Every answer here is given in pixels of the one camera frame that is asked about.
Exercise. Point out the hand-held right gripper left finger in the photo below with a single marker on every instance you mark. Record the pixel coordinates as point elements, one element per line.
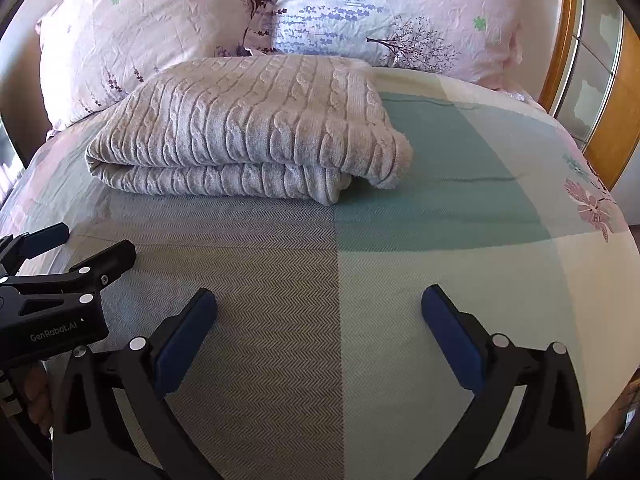
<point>186,335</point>

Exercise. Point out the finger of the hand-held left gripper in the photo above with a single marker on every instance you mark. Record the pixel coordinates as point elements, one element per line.
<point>42,237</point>
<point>107,262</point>

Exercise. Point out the pink and white floral pillow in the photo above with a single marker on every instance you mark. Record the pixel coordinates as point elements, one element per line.
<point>395,10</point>

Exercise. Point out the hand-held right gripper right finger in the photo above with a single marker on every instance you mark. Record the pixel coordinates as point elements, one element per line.
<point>450,332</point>

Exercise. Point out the person's left hand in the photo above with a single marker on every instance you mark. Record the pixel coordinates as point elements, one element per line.
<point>37,395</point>

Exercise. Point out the colour-block bedspread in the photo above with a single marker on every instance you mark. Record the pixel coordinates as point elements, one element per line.
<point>350,260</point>

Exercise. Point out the wooden headboard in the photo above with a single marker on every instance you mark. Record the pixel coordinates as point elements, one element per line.
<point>585,60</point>

